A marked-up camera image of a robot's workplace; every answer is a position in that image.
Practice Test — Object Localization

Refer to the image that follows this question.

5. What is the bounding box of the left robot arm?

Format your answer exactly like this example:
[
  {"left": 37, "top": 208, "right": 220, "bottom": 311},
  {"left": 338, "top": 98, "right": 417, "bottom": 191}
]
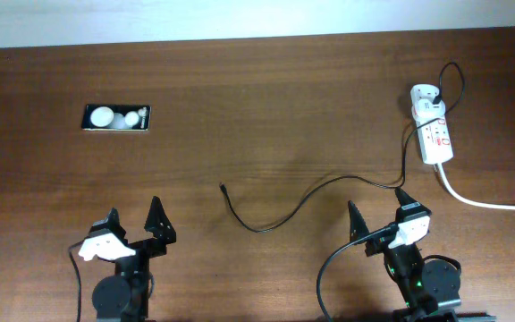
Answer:
[{"left": 79, "top": 196, "right": 176, "bottom": 321}]

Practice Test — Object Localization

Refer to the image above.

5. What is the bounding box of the white power strip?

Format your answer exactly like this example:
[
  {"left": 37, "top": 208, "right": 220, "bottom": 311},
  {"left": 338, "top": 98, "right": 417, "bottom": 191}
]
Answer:
[{"left": 410, "top": 84, "right": 453, "bottom": 165}]

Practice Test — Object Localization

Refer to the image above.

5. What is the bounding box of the white charger plug adapter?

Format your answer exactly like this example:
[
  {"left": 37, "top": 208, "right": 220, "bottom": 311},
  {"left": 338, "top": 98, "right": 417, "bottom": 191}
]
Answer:
[{"left": 412, "top": 98, "right": 446, "bottom": 122}]

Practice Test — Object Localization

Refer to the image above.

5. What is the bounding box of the black charger cable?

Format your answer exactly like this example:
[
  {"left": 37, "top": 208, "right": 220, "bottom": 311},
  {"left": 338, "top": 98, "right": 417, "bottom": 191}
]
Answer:
[{"left": 219, "top": 61, "right": 466, "bottom": 233}]

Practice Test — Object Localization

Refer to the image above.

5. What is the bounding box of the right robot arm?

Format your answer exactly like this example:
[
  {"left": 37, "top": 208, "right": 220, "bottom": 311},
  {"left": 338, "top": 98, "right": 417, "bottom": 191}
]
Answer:
[{"left": 348, "top": 188, "right": 497, "bottom": 322}]

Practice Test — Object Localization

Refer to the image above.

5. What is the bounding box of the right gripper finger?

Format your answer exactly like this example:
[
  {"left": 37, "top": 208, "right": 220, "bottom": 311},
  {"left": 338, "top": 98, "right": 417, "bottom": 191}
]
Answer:
[
  {"left": 348, "top": 200, "right": 369, "bottom": 242},
  {"left": 394, "top": 187, "right": 431, "bottom": 223}
]

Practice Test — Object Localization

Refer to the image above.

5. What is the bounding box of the black smartphone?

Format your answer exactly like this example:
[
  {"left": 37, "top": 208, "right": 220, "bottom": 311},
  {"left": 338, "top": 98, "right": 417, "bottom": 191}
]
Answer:
[{"left": 80, "top": 104, "right": 152, "bottom": 131}]

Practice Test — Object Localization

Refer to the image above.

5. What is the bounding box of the white power strip cord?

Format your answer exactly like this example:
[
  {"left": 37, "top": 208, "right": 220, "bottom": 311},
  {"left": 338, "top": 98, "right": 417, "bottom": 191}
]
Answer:
[{"left": 435, "top": 162, "right": 515, "bottom": 214}]

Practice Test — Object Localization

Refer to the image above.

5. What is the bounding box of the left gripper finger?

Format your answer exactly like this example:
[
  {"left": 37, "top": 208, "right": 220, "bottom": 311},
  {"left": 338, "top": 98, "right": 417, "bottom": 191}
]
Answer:
[
  {"left": 89, "top": 208, "right": 126, "bottom": 242},
  {"left": 144, "top": 196, "right": 177, "bottom": 244}
]

